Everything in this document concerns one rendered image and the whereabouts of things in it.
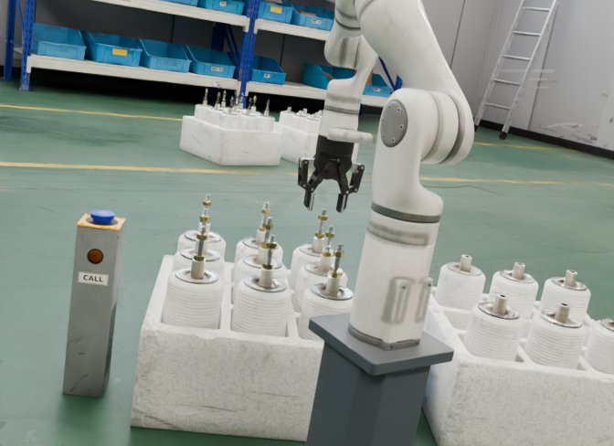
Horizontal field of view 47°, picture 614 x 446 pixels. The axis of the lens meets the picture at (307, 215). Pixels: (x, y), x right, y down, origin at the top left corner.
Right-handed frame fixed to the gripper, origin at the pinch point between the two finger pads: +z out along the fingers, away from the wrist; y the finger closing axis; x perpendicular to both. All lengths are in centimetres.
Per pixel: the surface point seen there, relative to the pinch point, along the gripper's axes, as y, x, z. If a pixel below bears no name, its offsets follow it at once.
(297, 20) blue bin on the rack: -166, -489, -48
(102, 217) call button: 44.6, 9.8, 2.5
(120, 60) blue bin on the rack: -10, -446, 6
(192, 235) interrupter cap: 24.9, -6.5, 10.0
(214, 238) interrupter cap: 20.7, -5.3, 10.0
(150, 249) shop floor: 20, -73, 35
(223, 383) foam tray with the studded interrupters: 24.5, 25.7, 25.6
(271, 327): 17.0, 24.3, 16.1
